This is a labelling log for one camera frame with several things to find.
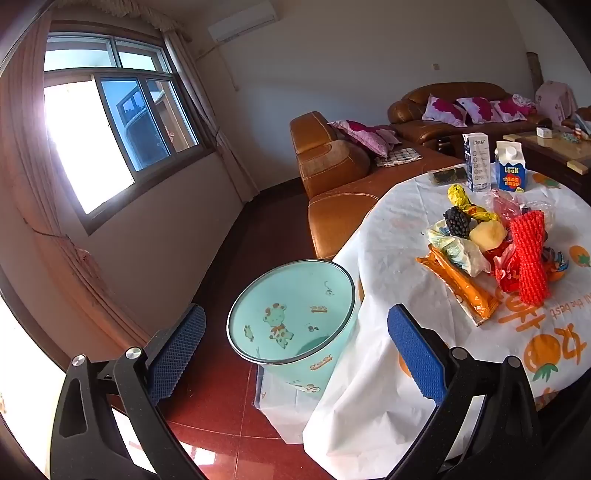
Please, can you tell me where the brown leather chaise sofa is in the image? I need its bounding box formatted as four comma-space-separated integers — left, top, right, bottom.
289, 111, 467, 261

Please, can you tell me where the teal cartoon trash bin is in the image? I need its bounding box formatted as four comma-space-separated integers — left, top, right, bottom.
226, 261, 361, 394

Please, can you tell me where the checked cloth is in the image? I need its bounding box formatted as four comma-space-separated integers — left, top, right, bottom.
374, 147, 424, 168

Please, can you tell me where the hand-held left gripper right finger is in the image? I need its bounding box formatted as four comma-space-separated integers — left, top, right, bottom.
383, 304, 546, 480

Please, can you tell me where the red foam net sleeve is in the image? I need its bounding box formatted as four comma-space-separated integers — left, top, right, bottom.
509, 210, 552, 304

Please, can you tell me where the white orange-printed tablecloth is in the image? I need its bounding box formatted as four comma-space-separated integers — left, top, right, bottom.
302, 168, 591, 480

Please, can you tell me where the orange snack packet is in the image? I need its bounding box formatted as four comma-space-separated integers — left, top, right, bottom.
416, 244, 502, 328

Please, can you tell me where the black foam fruit net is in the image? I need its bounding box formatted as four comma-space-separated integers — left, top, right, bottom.
442, 206, 472, 240

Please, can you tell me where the pink floral cushion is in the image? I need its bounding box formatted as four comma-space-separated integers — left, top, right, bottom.
329, 120, 402, 158

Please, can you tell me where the pink tied curtain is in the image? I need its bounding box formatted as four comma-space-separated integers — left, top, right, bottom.
0, 7, 164, 349

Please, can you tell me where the pink garment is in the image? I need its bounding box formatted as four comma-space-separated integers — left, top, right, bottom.
536, 80, 578, 123

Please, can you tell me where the translucent plastic sheet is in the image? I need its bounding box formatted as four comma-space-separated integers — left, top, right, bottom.
254, 367, 326, 445

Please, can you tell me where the wooden coffee table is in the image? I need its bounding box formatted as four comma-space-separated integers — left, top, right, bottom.
502, 129, 591, 190

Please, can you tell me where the white blue milk carton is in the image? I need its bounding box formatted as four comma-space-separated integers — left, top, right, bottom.
463, 132, 491, 192

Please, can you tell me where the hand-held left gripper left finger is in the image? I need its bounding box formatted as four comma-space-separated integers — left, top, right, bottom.
48, 304, 208, 480

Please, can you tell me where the pale yellow foam piece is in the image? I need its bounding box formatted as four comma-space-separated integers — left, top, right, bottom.
468, 220, 507, 252

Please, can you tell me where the red plastic bag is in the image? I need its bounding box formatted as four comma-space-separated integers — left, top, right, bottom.
492, 242, 525, 294

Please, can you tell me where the sliding window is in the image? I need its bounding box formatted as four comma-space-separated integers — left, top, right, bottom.
44, 32, 218, 236

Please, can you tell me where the white magenta printed cushion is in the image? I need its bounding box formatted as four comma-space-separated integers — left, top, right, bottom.
456, 97, 502, 124
490, 98, 529, 121
421, 93, 468, 127

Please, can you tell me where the dark seaweed snack packet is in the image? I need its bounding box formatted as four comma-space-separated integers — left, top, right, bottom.
427, 167, 469, 186

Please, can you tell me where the brown leather three-seat sofa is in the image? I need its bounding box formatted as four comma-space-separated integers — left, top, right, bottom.
387, 82, 552, 151

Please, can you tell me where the colourful candy wrapper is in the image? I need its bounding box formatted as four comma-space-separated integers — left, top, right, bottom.
542, 247, 568, 283

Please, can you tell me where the white air conditioner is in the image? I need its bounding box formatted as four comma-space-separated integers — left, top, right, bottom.
208, 1, 280, 44

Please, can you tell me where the pink transparent plastic bag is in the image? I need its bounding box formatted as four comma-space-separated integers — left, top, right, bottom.
489, 188, 555, 232

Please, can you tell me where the blue white drink carton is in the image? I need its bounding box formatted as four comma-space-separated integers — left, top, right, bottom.
495, 141, 528, 192

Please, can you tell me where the white yellow printed plastic bag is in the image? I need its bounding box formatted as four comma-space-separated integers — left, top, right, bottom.
425, 220, 492, 278

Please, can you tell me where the pale narrow curtain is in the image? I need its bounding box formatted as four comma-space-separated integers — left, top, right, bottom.
164, 28, 259, 204

